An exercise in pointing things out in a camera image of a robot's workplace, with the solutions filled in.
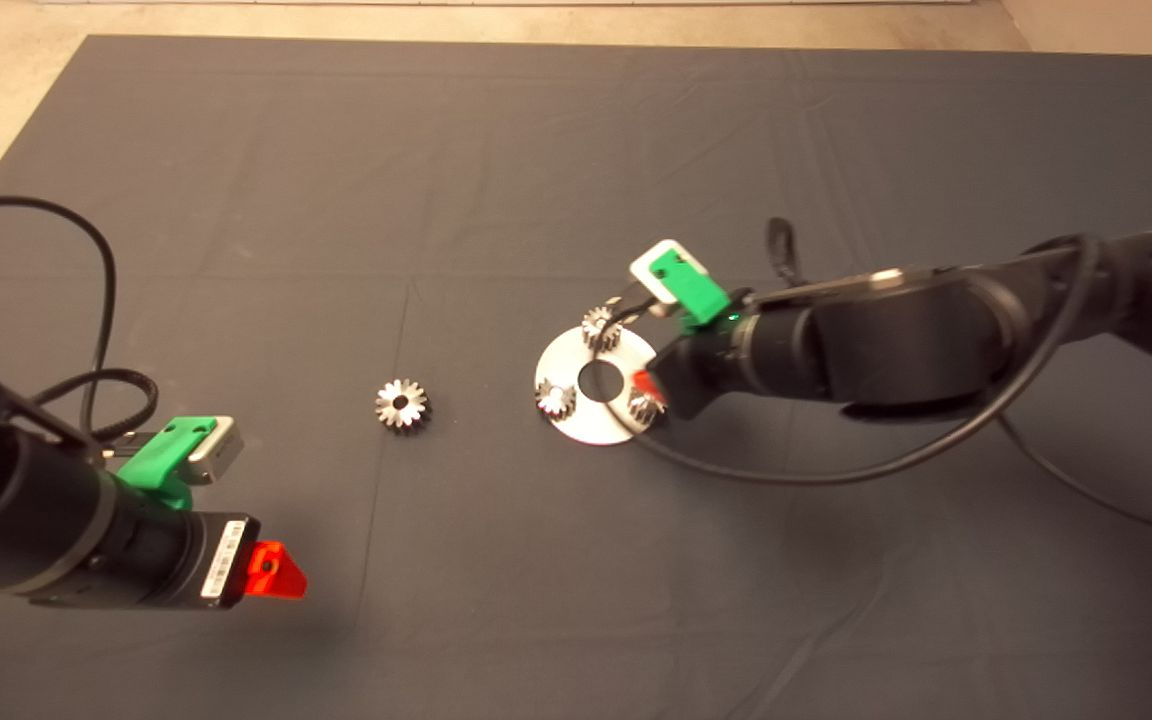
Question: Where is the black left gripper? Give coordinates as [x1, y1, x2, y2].
[28, 480, 309, 610]

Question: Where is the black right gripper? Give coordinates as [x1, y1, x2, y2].
[633, 313, 767, 422]

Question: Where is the large steel gear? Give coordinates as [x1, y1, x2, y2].
[374, 378, 433, 435]

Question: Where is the round metal plate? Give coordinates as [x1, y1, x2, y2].
[534, 325, 663, 447]

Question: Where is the dark grey table cloth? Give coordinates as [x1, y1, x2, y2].
[0, 37, 1152, 720]

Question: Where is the green right camera mount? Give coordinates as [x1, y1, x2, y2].
[649, 250, 733, 327]

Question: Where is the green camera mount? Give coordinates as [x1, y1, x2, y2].
[118, 415, 219, 511]
[649, 250, 733, 327]

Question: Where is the silver right camera box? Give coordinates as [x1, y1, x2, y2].
[630, 238, 709, 307]

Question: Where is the silver camera box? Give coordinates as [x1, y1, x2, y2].
[188, 415, 245, 486]
[630, 238, 709, 307]

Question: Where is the silver left camera box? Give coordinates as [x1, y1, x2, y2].
[188, 415, 245, 486]

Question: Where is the green left camera mount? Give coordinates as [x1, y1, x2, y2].
[118, 415, 219, 511]

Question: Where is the black braided cable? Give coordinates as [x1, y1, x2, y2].
[766, 217, 805, 291]
[36, 368, 160, 446]

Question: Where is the black right camera cable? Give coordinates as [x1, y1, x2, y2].
[591, 235, 1152, 546]

